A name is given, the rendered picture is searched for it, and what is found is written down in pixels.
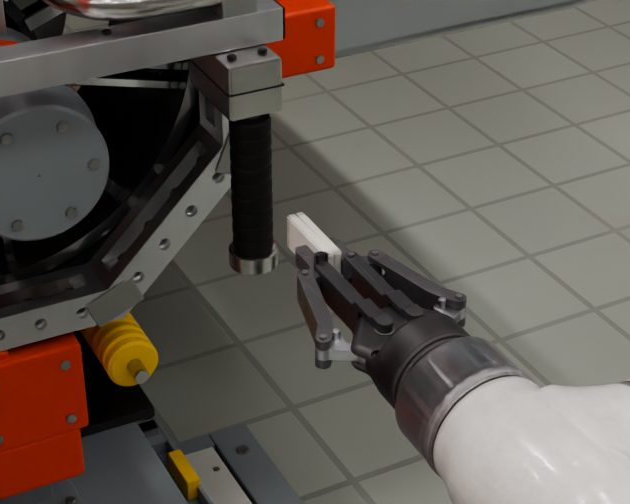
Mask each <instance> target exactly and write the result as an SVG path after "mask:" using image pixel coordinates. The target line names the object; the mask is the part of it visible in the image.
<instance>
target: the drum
mask: <svg viewBox="0 0 630 504"><path fill-rule="evenodd" d="M6 31H7V35H0V47H2V46H7V45H13V44H18V43H23V42H28V41H32V40H31V39H29V38H28V37H27V36H25V35H24V34H22V33H20V32H18V31H16V30H14V29H11V28H8V27H6ZM108 175H109V153H108V148H107V145H106V142H105V140H104V138H103V136H102V134H101V132H100V131H99V130H98V128H97V127H96V124H95V121H94V117H93V115H92V113H91V111H90V109H89V107H88V106H87V105H86V103H85V102H84V100H83V99H82V98H81V97H80V96H79V94H78V93H77V91H76V90H75V89H74V88H73V87H72V85H71V84H70V83H69V84H64V85H59V86H54V87H49V88H44V89H39V90H34V91H29V92H24V93H19V94H14V95H10V96H5V97H0V237H4V238H7V239H11V240H16V241H36V240H42V239H46V238H50V237H53V236H56V235H58V234H60V233H63V232H65V231H66V230H68V229H70V228H72V227H73V226H75V225H76V224H77V223H79V222H80V221H81V220H82V219H83V218H84V217H86V216H87V215H88V213H89V212H90V211H91V210H92V209H93V208H94V206H95V205H96V203H97V202H98V201H99V199H100V197H101V195H102V193H103V191H104V188H105V186H106V183H107V179H108Z"/></svg>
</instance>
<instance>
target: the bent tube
mask: <svg viewBox="0 0 630 504"><path fill-rule="evenodd" d="M41 1H43V2H45V3H46V4H48V5H50V6H51V7H53V8H55V9H57V10H60V11H62V12H64V13H67V14H70V15H73V16H77V17H81V18H87V19H93V20H103V21H127V20H140V19H149V18H155V17H161V16H167V15H172V14H177V13H183V12H188V11H193V10H199V9H204V8H209V7H210V8H211V9H212V10H213V11H214V12H216V13H217V14H218V15H219V16H220V17H221V18H224V19H225V18H230V17H235V16H240V15H245V14H251V13H256V12H257V0H41Z"/></svg>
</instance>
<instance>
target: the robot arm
mask: <svg viewBox="0 0 630 504"><path fill-rule="evenodd" d="M287 246H288V247H289V249H290V250H291V251H292V252H293V253H294V254H295V262H296V266H297V267H298V269H299V271H298V272H297V301H298V303H299V306H300V308H301V311H302V313H303V316H304V318H305V321H306V323H307V325H308V328H309V330H310V333H311V335H312V338H313V340H314V343H315V366H316V367H317V368H319V369H328V368H330V367H331V365H332V360H334V361H348V362H351V364H352V365H353V367H354V368H355V369H357V370H359V371H361V372H364V373H366V374H368V375H369V376H370V377H371V379H372V380H373V382H374V384H375V386H376V387H377V389H378V391H379V392H380V394H381V395H382V396H383V397H384V398H385V399H386V400H387V402H388V403H389V404H390V405H391V406H392V407H393V408H394V409H395V417H396V421H397V424H398V427H399V429H400V430H401V432H402V433H403V435H404V436H405V437H406V438H407V439H408V440H409V441H410V443H411V444H412V445H413V446H414V447H415V448H416V449H417V451H418V452H419V453H420V454H421V455H422V456H423V457H424V459H425V460H426V461H427V463H428V465H429V466H430V467H431V469H432V470H433V471H434V472H435V473H436V474H437V475H438V476H439V477H441V479H442V480H443V481H444V483H445V485H446V487H447V490H448V494H449V496H450V499H451V501H452V503H453V504H630V379H627V380H624V381H621V382H618V383H613V384H608V385H601V386H587V387H572V386H559V385H548V386H544V387H542V388H541V387H539V386H538V385H537V384H536V383H535V381H534V380H533V379H532V378H531V377H530V376H529V375H528V374H526V373H525V372H524V371H522V370H520V369H519V368H518V367H517V366H516V365H515V364H514V363H513V362H512V361H511V360H510V359H509V358H508V357H507V356H506V355H505V354H504V353H503V352H502V351H501V350H499V349H498V348H497V347H496V346H495V345H494V344H493V343H491V342H490V341H488V340H485V339H482V338H479V337H471V336H470V335H469V334H468V333H467V332H466V331H465V330H464V329H463V328H462V327H463V326H465V319H466V303H467V296H466V295H465V294H463V293H459V292H456V291H453V290H449V289H446V288H443V287H441V286H439V285H437V284H436V283H434V282H432V281H431V280H429V279H427V278H426V277H424V276H422V275H421V274H419V273H417V272H415V271H414V270H412V269H410V268H409V267H407V266H405V265H404V264H402V263H400V262H399V261H397V260H395V259H394V258H392V257H390V256H388V255H387V254H385V253H383V252H382V251H380V250H370V251H369V252H368V255H365V256H360V255H359V254H358V253H356V252H354V251H350V250H349V249H348V248H347V247H346V246H345V245H344V244H343V243H341V241H340V240H339V239H337V238H335V237H331V238H328V237H327V236H326V235H325V234H324V233H323V232H322V231H321V230H320V229H319V228H318V227H317V226H316V225H315V224H314V223H313V222H312V221H311V220H310V219H309V218H308V217H307V216H306V215H305V214H304V213H303V212H300V213H296V215H294V214H292V215H288V216H287ZM382 269H383V270H384V271H385V274H383V273H382ZM326 304H327V305H328V306H329V307H330V308H331V309H332V310H333V312H334V313H335V314H336V315H337V316H338V317H339V318H340V319H341V320H342V321H343V322H344V323H345V324H346V326H347V327H348V328H349V329H350V330H351V331H352V334H353V339H352V343H347V342H346V341H345V340H344V337H343V336H342V335H340V330H339V329H337V328H334V324H333V319H332V317H331V314H330V312H329V310H328V307H327V305H326Z"/></svg>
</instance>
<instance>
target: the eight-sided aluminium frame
mask: <svg viewBox="0 0 630 504"><path fill-rule="evenodd" d="M199 110H200V123H199V125H198V127H197V128H196V129H195V130H194V132H193V133H192V134H191V135H190V137H189V138H188V139H187V140H186V142H185V143H184V144H183V145H182V147H181V148H180V149H179V150H178V152H177V153H176V154H175V155H174V157H173V158H172V159H171V160H170V162H169V163H168V164H167V165H166V167H165V168H164V169H163V170H162V172H161V173H160V174H159V175H158V177H157V178H156V179H155V180H154V182H153V183H152V184H151V185H150V187H149V188H148V189H147V190H146V192H145V193H144V194H143V195H142V197H141V198H140V199H139V200H138V201H137V203H136V204H135V205H134V206H133V208H132V209H131V210H130V211H129V213H128V214H127V215H126V216H125V218H124V219H123V220H122V221H121V223H120V224H119V225H118V226H117V228H116V229H115V230H114V231H113V233H112V234H111V235H110V236H109V238H108V239H107V240H106V241H105V243H104V244H103V245H102V246H101V248H100V249H99V250H98V251H97V253H96V254H95V255H94V256H93V258H92V259H91V260H90V261H89V262H87V263H86V264H82V265H78V266H75V267H71V268H67V269H63V270H59V271H55V272H51V273H47V274H43V275H39V276H35V277H31V278H27V279H23V280H19V281H15V282H12V283H8V284H4V285H0V351H4V350H8V349H11V348H15V347H19V346H22V345H26V344H30V343H33V342H37V341H41V340H44V339H48V338H52V337H55V336H59V335H63V334H66V333H70V332H74V331H78V330H81V329H85V328H89V327H92V326H96V325H98V327H102V326H104V325H105V324H107V323H108V322H111V321H114V320H118V319H122V318H124V317H126V316H127V314H128V313H129V312H130V311H131V309H132V308H133V307H134V306H135V305H136V304H137V303H139V302H140V301H142V300H143V299H144V297H143V294H144V293H145V292H146V291H147V290H148V288H149V287H150V286H151V285H152V283H153V282H154V281H155V280H156V278H157V277H158V276H159V275H160V273H161V272H162V271H163V270H164V268H165V267H166V266H167V265H168V264H169V262H170V261H171V260H172V259H173V257H174V256H175V255H176V254H177V252H178V251H179V250H180V249H181V247H182V246H183V245H184V244H185V242H186V241H187V240H188V239H189V238H190V236H191V235H192V234H193V233H194V231H195V230H196V229H197V228H198V226H199V225H200V224H201V223H202V221H203V220H204V219H205V218H206V217H207V215H208V214H209V213H210V212H211V210H212V209H213V208H214V207H215V205H216V204H217V203H218V202H219V200H220V199H221V198H222V197H223V195H224V194H225V193H226V192H227V191H228V189H229V188H230V187H231V177H232V176H231V174H230V163H231V161H230V144H229V133H230V131H229V120H228V119H227V118H226V117H225V116H224V115H223V114H222V113H221V112H220V111H219V110H218V109H217V108H216V107H215V106H214V105H213V104H212V103H211V102H210V101H209V100H208V99H207V98H206V97H205V96H204V95H203V94H202V93H201V92H200V91H199ZM200 155H201V156H200ZM199 156H200V157H199ZM198 157H199V158H198ZM215 173H216V174H215ZM214 174H215V175H214ZM173 188H174V189H173ZM172 189H173V190H172ZM171 190H172V191H171ZM187 207H188V208H187ZM148 220H149V221H148ZM147 221H148V222H147ZM145 222H147V223H145ZM162 239H163V240H162ZM121 253H122V254H121ZM120 254H121V255H120ZM134 273H135V274H134ZM67 288H68V289H67ZM66 289H67V290H66ZM27 298H28V299H27ZM25 299H27V300H25ZM24 300H25V301H24ZM80 308H81V309H80ZM37 320H38V321H37Z"/></svg>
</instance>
